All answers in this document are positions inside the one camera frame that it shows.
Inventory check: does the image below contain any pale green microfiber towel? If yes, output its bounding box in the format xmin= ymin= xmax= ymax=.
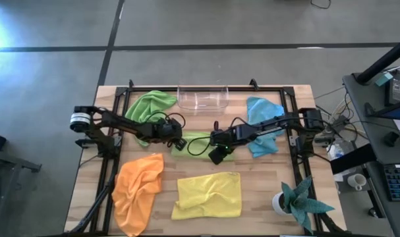
xmin=171 ymin=131 xmax=236 ymax=162

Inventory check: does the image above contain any yellow microfiber towel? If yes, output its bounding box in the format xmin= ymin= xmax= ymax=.
xmin=171 ymin=171 xmax=243 ymax=221

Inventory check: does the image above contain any orange microfiber towel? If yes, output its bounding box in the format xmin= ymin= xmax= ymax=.
xmin=111 ymin=153 xmax=165 ymax=237

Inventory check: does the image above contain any blue microfiber towel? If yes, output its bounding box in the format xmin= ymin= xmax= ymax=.
xmin=246 ymin=96 xmax=286 ymax=159

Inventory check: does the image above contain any clear plastic bin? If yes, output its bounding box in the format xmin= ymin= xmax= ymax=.
xmin=177 ymin=84 xmax=229 ymax=111

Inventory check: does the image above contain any teal plant in white pot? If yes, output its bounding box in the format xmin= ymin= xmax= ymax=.
xmin=271 ymin=176 xmax=335 ymax=235

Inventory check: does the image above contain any clear plastic bottle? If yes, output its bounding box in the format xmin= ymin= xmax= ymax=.
xmin=326 ymin=141 xmax=347 ymax=162

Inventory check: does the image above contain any grey power strip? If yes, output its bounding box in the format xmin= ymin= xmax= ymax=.
xmin=324 ymin=114 xmax=351 ymax=139

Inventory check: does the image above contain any black flat panel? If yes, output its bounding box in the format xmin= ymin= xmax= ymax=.
xmin=329 ymin=143 xmax=378 ymax=175

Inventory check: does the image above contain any white mug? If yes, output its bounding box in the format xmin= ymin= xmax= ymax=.
xmin=347 ymin=173 xmax=368 ymax=192

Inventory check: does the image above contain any grey desk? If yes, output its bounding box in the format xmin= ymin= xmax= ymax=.
xmin=342 ymin=70 xmax=400 ymax=237

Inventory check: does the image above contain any grey cart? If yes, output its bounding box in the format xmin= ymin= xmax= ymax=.
xmin=0 ymin=147 xmax=42 ymax=237

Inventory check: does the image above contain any black computer mouse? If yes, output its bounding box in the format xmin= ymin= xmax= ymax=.
xmin=383 ymin=131 xmax=400 ymax=147

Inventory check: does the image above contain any small teal box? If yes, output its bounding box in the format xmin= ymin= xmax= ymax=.
xmin=374 ymin=72 xmax=394 ymax=87

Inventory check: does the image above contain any black pole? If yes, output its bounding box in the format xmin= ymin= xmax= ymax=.
xmin=355 ymin=34 xmax=400 ymax=85

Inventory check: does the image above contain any black power adapter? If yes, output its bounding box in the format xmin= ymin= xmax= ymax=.
xmin=385 ymin=78 xmax=400 ymax=106

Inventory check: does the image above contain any black keyboard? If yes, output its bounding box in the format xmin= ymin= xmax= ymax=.
xmin=383 ymin=163 xmax=400 ymax=202

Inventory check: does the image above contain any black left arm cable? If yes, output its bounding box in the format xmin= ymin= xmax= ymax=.
xmin=145 ymin=111 xmax=186 ymax=132

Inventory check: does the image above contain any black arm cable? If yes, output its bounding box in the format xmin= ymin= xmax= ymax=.
xmin=186 ymin=135 xmax=214 ymax=157
xmin=145 ymin=111 xmax=186 ymax=132

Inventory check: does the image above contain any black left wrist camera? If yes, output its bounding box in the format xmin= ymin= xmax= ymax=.
xmin=174 ymin=137 xmax=188 ymax=151

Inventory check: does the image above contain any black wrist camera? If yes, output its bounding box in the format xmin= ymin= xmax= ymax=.
xmin=174 ymin=137 xmax=188 ymax=151
xmin=208 ymin=146 xmax=235 ymax=165

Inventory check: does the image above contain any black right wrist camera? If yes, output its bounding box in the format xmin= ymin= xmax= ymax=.
xmin=208 ymin=146 xmax=235 ymax=165

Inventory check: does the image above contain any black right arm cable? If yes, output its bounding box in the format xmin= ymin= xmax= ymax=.
xmin=186 ymin=135 xmax=214 ymax=157

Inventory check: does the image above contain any black aluminium table frame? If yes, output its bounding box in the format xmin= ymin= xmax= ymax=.
xmin=64 ymin=78 xmax=352 ymax=237

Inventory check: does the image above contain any black floor cable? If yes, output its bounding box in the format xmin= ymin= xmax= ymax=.
xmin=310 ymin=0 xmax=332 ymax=10

